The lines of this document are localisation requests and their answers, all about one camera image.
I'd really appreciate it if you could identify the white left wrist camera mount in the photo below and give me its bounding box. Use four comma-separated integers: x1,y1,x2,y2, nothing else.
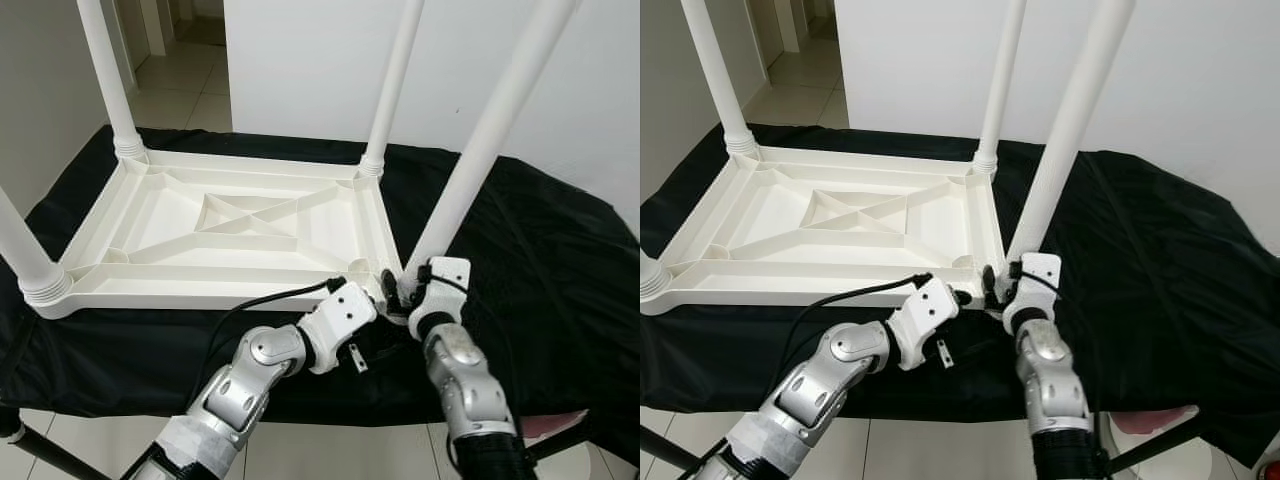
885,277,963,373
297,280,379,376

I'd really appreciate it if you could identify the pink plastic object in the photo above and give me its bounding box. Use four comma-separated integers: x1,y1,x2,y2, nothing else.
1110,405,1201,433
520,410,589,439

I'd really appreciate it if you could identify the black metal table leg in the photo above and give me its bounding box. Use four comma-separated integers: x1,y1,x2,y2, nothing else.
640,430,701,476
525,420,591,463
1105,415,1201,476
0,420,111,480

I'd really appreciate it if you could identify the white plastic children table top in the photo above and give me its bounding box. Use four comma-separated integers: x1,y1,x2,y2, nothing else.
28,148,406,321
640,145,1006,316

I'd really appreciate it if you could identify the white round fan base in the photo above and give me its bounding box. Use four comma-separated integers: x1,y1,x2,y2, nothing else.
1110,425,1261,480

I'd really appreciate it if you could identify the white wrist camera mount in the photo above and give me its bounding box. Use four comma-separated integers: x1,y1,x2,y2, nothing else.
885,277,963,373
405,257,473,336
1003,253,1063,333
297,280,379,376

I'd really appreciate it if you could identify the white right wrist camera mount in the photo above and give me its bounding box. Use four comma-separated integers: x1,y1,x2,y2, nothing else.
405,257,473,336
1003,253,1063,333

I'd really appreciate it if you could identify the black tablecloth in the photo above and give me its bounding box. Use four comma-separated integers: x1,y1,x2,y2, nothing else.
0,125,640,466
640,122,1280,471

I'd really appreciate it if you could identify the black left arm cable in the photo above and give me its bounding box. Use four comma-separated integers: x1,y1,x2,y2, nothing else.
195,278,341,376
780,273,931,351

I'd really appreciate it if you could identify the white door frame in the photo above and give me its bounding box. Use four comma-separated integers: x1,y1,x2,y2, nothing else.
775,0,806,51
140,0,171,56

